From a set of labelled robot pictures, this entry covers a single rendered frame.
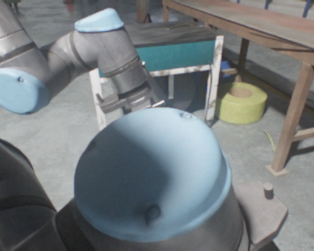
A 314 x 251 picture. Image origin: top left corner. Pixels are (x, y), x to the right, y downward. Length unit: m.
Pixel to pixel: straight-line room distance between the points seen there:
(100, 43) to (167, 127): 0.41
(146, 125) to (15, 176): 0.14
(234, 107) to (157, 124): 2.01
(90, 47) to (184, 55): 1.25
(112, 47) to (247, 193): 0.38
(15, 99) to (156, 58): 1.29
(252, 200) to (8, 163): 0.24
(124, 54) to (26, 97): 0.20
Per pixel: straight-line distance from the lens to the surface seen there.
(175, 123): 0.16
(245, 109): 2.18
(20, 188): 0.24
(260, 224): 0.30
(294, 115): 1.60
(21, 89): 0.48
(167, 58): 1.73
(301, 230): 1.58
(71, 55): 0.58
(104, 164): 0.16
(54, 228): 0.17
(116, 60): 0.55
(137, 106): 0.59
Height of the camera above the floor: 1.16
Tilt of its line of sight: 33 degrees down
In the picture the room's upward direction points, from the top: 1 degrees counter-clockwise
